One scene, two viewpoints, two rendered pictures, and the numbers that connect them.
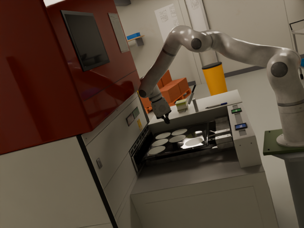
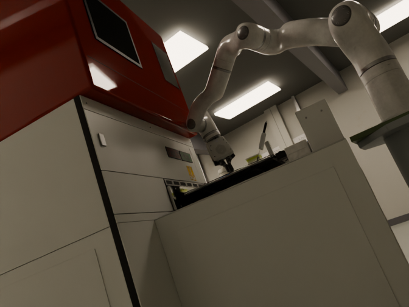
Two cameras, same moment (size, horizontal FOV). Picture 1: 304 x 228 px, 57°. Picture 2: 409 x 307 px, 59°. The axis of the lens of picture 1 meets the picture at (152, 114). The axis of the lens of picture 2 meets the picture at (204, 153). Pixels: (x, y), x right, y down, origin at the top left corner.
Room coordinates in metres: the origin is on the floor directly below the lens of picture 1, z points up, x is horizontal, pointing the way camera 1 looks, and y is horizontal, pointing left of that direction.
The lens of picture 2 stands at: (0.08, -0.02, 0.66)
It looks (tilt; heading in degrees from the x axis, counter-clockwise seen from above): 15 degrees up; 1
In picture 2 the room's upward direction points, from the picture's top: 21 degrees counter-clockwise
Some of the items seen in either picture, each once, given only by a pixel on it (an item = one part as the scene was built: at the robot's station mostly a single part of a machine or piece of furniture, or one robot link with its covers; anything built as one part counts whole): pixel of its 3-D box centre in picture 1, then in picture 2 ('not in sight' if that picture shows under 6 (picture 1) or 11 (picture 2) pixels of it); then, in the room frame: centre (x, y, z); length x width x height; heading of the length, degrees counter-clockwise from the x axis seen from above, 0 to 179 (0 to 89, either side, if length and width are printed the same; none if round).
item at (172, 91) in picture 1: (164, 88); not in sight; (6.67, -0.49, 0.36); 1.28 x 0.88 x 0.73; 153
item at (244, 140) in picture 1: (241, 130); (325, 141); (1.39, -0.43, 0.89); 0.55 x 0.09 x 0.14; 163
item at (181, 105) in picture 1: (182, 105); (255, 162); (1.89, -0.22, 1.00); 0.07 x 0.07 x 0.07; 74
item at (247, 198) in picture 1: (216, 199); (316, 286); (1.60, -0.22, 0.41); 0.96 x 0.64 x 0.82; 163
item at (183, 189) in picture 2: (144, 147); (195, 198); (1.60, 0.11, 0.89); 0.44 x 0.02 x 0.10; 163
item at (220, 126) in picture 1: (223, 132); (305, 160); (1.49, -0.36, 0.87); 0.36 x 0.08 x 0.03; 163
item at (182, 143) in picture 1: (177, 139); (240, 178); (1.55, -0.10, 0.90); 0.34 x 0.34 x 0.01; 73
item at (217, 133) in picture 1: (222, 133); not in sight; (1.42, -0.33, 0.89); 0.08 x 0.03 x 0.03; 73
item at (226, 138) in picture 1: (223, 138); (296, 147); (1.34, -0.31, 0.89); 0.08 x 0.03 x 0.03; 73
